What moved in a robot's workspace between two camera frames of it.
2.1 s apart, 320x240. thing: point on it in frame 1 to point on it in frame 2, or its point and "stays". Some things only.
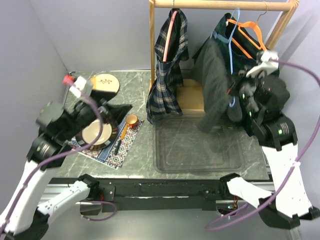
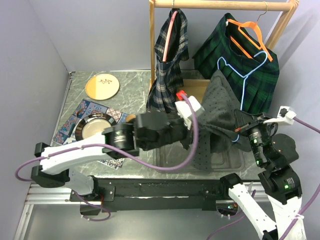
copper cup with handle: x=131 y=119 stays
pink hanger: x=173 y=14 stays
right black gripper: x=241 y=78 to x=243 y=120
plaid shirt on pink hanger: x=164 y=97 stays
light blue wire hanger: x=224 y=38 to x=243 y=75
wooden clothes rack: x=190 y=98 stays
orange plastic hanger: x=248 y=23 stays
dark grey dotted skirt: x=213 y=60 to x=216 y=132
